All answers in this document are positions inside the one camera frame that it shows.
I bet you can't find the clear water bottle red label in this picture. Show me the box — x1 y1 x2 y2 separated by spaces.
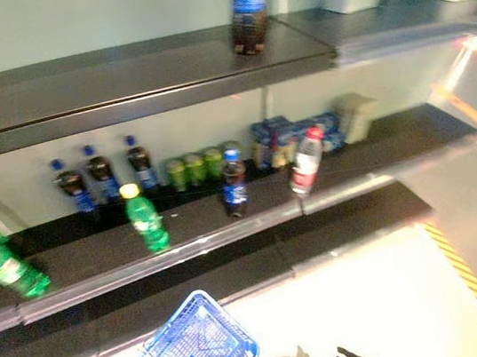
281 123 335 199

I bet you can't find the slim blue cookie box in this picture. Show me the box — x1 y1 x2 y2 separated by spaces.
267 112 300 139
247 117 282 171

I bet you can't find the cream cardboard carton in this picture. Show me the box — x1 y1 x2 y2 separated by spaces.
330 89 386 147

